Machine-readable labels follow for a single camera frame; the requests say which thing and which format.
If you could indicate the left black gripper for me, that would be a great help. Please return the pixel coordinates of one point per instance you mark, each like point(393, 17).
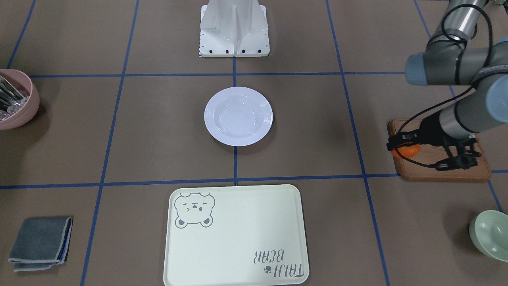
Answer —
point(428, 131)

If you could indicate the orange fruit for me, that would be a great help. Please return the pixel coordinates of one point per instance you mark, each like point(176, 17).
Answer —
point(408, 151)

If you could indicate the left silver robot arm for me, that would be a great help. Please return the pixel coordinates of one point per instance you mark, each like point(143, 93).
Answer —
point(448, 60)

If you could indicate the wooden tray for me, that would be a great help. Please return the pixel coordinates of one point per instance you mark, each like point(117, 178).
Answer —
point(428, 155)

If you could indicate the cream bear tray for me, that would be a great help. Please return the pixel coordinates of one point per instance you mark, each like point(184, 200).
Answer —
point(236, 236)

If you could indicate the green bowl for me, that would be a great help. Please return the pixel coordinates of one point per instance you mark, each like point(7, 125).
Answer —
point(488, 232)

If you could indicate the white plate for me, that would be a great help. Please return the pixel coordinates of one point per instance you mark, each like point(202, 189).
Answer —
point(238, 116)

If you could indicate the grey folded cloth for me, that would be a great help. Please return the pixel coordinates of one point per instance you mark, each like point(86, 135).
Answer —
point(41, 243)

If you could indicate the pink bowl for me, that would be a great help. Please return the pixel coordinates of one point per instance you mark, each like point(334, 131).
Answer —
point(24, 84)

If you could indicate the clear ice cubes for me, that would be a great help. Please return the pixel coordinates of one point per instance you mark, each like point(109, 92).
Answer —
point(10, 108)

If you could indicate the metal scoop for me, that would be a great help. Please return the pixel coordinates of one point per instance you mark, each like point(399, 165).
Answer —
point(8, 92)

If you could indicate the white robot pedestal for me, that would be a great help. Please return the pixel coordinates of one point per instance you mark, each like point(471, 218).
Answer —
point(233, 28)

